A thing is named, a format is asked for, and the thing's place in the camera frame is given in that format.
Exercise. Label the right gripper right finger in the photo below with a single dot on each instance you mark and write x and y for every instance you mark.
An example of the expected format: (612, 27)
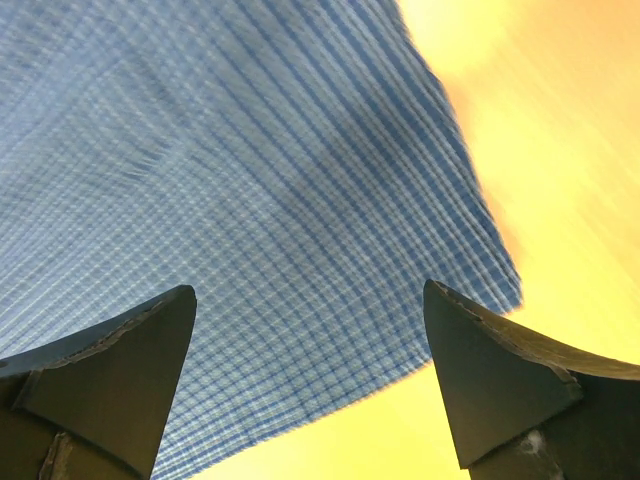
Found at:
(521, 405)

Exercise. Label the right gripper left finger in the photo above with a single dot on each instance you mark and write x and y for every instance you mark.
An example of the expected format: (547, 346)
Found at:
(94, 404)

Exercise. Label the blue checkered long sleeve shirt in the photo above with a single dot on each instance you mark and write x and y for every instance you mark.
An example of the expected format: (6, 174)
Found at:
(296, 162)

